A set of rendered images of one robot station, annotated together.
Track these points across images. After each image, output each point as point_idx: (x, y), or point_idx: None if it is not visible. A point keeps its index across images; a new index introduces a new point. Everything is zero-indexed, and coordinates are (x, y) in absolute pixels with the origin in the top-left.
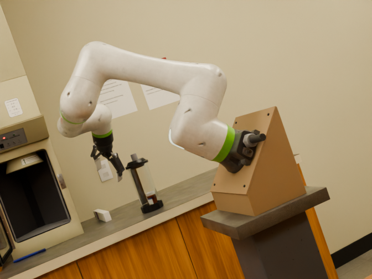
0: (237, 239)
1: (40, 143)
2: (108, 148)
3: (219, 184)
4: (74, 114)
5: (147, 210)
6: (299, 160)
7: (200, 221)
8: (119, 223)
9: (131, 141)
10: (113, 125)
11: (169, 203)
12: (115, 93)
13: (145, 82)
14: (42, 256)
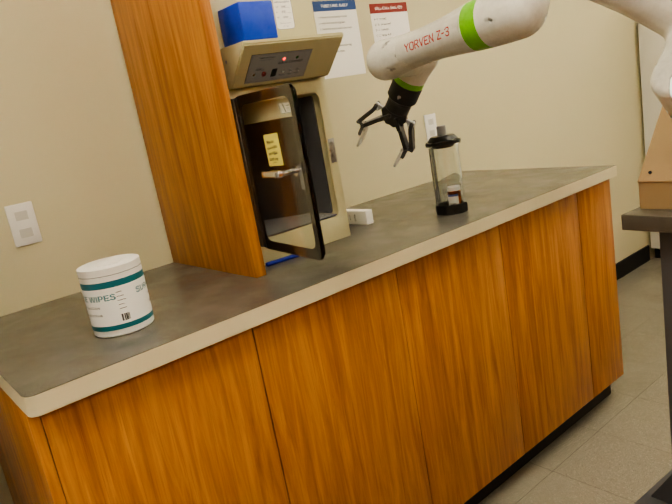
0: None
1: (311, 83)
2: (408, 111)
3: (666, 171)
4: (524, 28)
5: (453, 211)
6: (615, 174)
7: (519, 235)
8: (416, 224)
9: (354, 118)
10: (335, 88)
11: (472, 206)
12: (342, 39)
13: (621, 2)
14: (329, 257)
